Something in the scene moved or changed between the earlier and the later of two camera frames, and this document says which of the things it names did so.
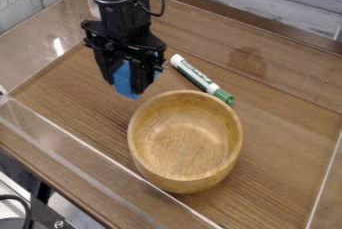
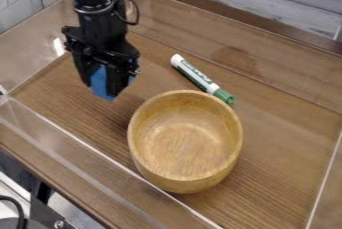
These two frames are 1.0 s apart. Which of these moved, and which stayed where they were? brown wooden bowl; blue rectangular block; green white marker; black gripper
Moved: blue rectangular block; black gripper
Stayed: brown wooden bowl; green white marker
